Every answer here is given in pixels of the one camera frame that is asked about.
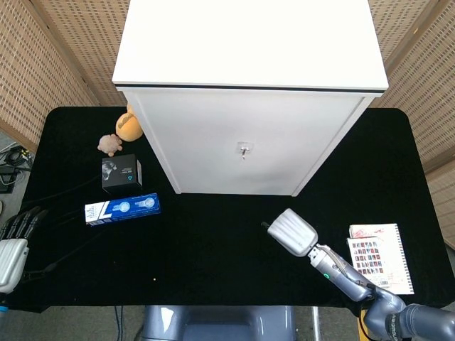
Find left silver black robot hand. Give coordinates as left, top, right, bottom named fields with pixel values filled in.
left=0, top=205, right=54, bottom=294

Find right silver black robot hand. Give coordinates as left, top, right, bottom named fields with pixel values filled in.
left=261, top=208, right=319, bottom=257

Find printed picture card sheet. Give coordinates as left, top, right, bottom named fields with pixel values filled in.
left=346, top=237, right=387, bottom=285

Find black tablecloth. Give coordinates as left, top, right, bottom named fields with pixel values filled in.
left=5, top=106, right=455, bottom=313

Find metal table leg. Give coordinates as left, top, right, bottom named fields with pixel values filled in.
left=311, top=307, right=321, bottom=341

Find white spiral notebook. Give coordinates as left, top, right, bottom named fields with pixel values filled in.
left=348, top=222, right=415, bottom=296

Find grey robot torso base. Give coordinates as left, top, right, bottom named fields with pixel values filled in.
left=141, top=305, right=298, bottom=341

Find blue toothpaste box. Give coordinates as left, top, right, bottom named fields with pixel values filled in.
left=84, top=193, right=161, bottom=227

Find black product box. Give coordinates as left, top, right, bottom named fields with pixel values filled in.
left=101, top=153, right=144, bottom=195

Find small beige plush toy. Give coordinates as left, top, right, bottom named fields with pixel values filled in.
left=98, top=134, right=124, bottom=158

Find yellow plush toy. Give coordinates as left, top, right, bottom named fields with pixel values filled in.
left=115, top=103, right=144, bottom=143

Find white cabinet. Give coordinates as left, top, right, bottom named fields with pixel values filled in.
left=111, top=0, right=389, bottom=198

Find woven bamboo folding screen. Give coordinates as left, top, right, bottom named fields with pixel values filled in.
left=0, top=0, right=132, bottom=150
left=368, top=0, right=455, bottom=249

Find tangled black floor cables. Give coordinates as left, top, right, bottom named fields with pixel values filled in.
left=0, top=141, right=35, bottom=195

